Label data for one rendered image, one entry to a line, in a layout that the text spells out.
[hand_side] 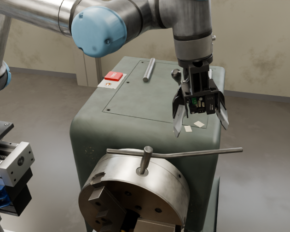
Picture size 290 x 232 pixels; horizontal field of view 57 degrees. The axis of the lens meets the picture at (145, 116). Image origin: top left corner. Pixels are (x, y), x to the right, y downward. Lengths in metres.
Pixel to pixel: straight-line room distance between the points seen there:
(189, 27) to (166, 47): 2.89
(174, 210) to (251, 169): 1.93
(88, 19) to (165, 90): 0.65
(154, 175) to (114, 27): 0.42
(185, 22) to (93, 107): 0.53
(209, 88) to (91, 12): 0.28
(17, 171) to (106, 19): 0.74
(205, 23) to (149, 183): 0.40
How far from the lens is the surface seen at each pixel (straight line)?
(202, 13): 0.52
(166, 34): 3.36
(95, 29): 0.42
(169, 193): 0.72
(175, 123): 0.64
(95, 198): 0.72
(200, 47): 0.53
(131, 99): 0.97
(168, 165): 0.77
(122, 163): 0.74
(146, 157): 0.66
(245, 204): 2.33
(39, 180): 2.52
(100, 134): 0.85
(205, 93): 0.55
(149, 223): 0.78
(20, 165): 1.06
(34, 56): 4.21
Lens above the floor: 1.75
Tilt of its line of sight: 35 degrees down
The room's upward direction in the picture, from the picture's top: straight up
